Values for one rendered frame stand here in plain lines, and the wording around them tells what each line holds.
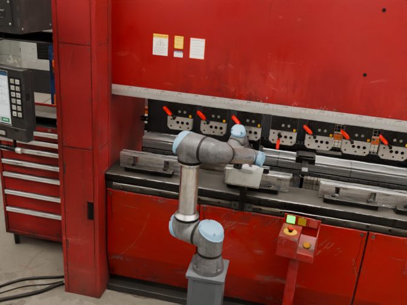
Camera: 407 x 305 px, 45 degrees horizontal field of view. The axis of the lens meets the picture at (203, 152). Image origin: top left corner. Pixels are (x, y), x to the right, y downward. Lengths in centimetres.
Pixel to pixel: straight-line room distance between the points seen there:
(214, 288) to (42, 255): 184
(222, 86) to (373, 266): 135
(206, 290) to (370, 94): 132
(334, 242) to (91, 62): 169
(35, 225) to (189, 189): 184
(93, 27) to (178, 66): 50
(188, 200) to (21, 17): 111
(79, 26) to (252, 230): 150
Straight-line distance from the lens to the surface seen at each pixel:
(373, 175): 321
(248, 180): 275
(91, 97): 280
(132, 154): 307
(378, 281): 312
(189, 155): 213
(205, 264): 232
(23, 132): 252
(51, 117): 298
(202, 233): 225
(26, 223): 387
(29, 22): 247
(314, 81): 273
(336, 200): 292
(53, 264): 380
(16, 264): 384
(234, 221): 295
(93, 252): 324
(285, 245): 272
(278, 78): 273
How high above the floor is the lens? 217
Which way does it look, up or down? 22 degrees down
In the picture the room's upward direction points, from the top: 4 degrees clockwise
